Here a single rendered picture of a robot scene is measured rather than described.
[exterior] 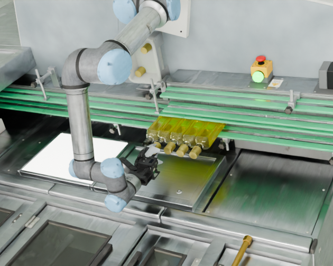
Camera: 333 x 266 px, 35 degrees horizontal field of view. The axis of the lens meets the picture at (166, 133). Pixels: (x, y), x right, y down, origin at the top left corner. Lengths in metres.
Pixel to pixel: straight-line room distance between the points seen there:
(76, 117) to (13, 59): 1.00
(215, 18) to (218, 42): 0.11
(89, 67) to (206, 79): 0.69
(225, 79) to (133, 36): 0.56
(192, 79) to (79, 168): 0.67
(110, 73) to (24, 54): 1.20
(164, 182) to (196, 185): 0.14
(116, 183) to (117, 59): 0.44
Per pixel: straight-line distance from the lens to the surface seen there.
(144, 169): 2.02
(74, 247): 2.07
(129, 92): 2.49
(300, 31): 2.11
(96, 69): 1.71
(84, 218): 2.17
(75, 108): 1.84
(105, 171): 1.83
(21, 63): 2.83
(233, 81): 2.22
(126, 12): 2.08
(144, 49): 2.36
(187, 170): 2.21
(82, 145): 1.88
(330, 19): 2.07
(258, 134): 2.20
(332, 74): 2.07
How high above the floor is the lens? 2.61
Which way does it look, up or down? 45 degrees down
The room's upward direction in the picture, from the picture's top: 140 degrees counter-clockwise
